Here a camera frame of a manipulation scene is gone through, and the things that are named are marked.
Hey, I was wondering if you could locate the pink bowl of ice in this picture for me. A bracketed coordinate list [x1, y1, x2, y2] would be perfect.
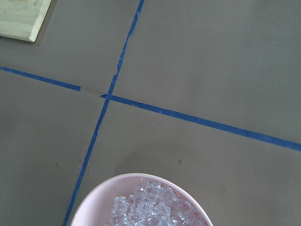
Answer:
[71, 173, 212, 226]

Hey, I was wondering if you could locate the bamboo cutting board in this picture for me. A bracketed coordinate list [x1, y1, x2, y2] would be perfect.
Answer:
[0, 0, 51, 42]

